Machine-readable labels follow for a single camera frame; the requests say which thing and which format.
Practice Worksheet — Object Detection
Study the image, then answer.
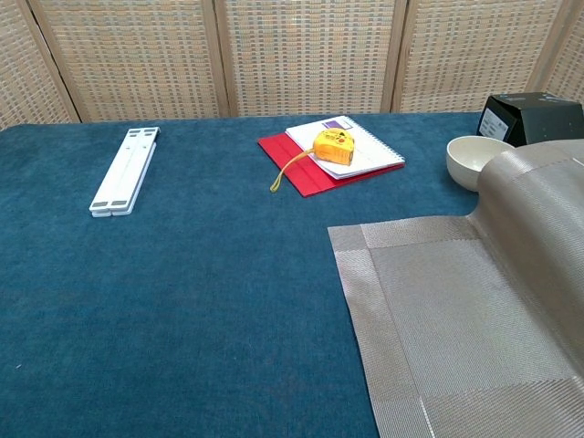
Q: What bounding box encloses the black cardboard box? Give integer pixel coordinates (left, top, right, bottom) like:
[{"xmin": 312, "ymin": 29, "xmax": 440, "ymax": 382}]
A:
[{"xmin": 475, "ymin": 92, "xmax": 584, "ymax": 149}]

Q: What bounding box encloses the white folding laptop stand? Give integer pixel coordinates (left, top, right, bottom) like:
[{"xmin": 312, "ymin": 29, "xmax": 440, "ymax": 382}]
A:
[{"xmin": 89, "ymin": 126, "xmax": 162, "ymax": 218}]

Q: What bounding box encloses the blue table cloth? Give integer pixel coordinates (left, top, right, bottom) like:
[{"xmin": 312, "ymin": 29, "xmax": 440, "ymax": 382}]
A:
[{"xmin": 0, "ymin": 110, "xmax": 584, "ymax": 438}]

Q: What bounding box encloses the red folder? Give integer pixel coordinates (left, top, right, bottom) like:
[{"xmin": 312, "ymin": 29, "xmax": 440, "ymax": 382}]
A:
[{"xmin": 256, "ymin": 131, "xmax": 406, "ymax": 199}]

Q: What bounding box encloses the white spiral notebook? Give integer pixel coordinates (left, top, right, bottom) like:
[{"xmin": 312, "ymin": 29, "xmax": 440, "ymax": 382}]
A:
[{"xmin": 285, "ymin": 115, "xmax": 406, "ymax": 181}]

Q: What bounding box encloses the grey woven placemat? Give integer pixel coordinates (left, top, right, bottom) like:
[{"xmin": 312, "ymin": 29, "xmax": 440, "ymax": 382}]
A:
[{"xmin": 327, "ymin": 138, "xmax": 584, "ymax": 438}]

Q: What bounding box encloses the white bowl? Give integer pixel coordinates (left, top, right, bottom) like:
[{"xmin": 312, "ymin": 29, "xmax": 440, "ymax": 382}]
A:
[{"xmin": 445, "ymin": 135, "xmax": 516, "ymax": 193}]

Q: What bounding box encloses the yellow tape measure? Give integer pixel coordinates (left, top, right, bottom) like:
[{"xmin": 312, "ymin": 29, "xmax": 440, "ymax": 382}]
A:
[{"xmin": 269, "ymin": 128, "xmax": 356, "ymax": 193}]

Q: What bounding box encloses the bamboo folding screen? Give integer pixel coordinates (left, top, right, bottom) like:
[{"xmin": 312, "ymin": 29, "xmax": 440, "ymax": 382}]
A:
[{"xmin": 0, "ymin": 0, "xmax": 584, "ymax": 132}]

